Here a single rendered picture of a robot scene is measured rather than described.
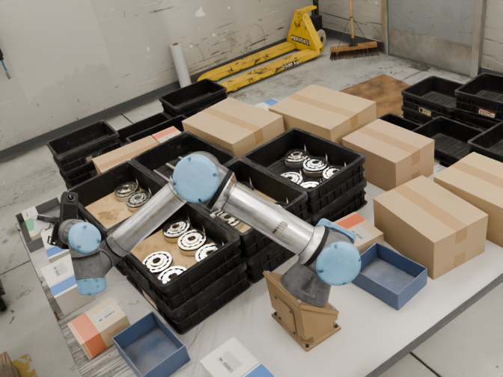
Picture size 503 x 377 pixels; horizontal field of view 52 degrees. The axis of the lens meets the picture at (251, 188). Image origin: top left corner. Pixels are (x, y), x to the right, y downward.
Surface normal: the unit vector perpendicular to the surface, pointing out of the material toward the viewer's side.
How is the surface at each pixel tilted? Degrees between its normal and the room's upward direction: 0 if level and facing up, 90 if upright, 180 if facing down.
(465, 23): 90
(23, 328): 0
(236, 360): 0
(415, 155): 90
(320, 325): 90
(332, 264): 70
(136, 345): 0
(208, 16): 90
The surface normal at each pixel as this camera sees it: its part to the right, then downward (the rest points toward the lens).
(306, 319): 0.54, 0.39
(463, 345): -0.17, -0.81
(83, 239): 0.55, 0.04
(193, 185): -0.12, 0.08
